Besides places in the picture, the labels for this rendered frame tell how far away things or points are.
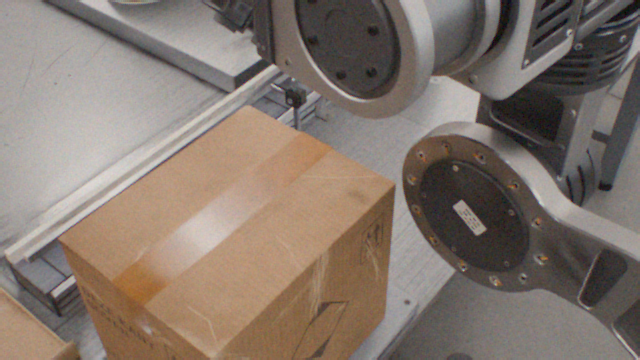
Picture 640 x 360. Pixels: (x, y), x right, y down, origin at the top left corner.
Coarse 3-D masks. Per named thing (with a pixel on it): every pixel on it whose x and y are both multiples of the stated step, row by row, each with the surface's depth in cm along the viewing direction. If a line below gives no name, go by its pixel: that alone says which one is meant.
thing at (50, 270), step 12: (288, 84) 136; (300, 84) 135; (264, 96) 133; (276, 96) 133; (264, 108) 130; (276, 108) 130; (288, 108) 130; (48, 252) 106; (60, 252) 106; (24, 264) 105; (36, 264) 105; (48, 264) 105; (60, 264) 105; (24, 276) 103; (36, 276) 103; (48, 276) 103; (60, 276) 103; (48, 288) 101
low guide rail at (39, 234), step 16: (256, 80) 131; (240, 96) 129; (208, 112) 124; (192, 128) 122; (160, 144) 118; (176, 144) 120; (144, 160) 116; (112, 176) 113; (128, 176) 114; (96, 192) 110; (80, 208) 109; (48, 224) 106; (32, 240) 104; (16, 256) 103
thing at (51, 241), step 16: (272, 80) 123; (256, 96) 120; (224, 112) 117; (208, 128) 114; (160, 160) 108; (112, 192) 104; (96, 208) 101; (64, 224) 99; (48, 240) 97; (32, 256) 96
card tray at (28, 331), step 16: (0, 288) 107; (0, 304) 105; (16, 304) 105; (0, 320) 103; (16, 320) 103; (32, 320) 103; (0, 336) 101; (16, 336) 101; (32, 336) 101; (48, 336) 101; (0, 352) 99; (16, 352) 99; (32, 352) 99; (48, 352) 99; (64, 352) 96
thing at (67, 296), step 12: (312, 96) 133; (300, 108) 131; (312, 108) 134; (288, 120) 129; (300, 120) 134; (12, 264) 105; (72, 276) 103; (24, 288) 107; (36, 288) 102; (60, 288) 102; (72, 288) 103; (48, 300) 102; (60, 300) 103; (72, 300) 105; (60, 312) 103
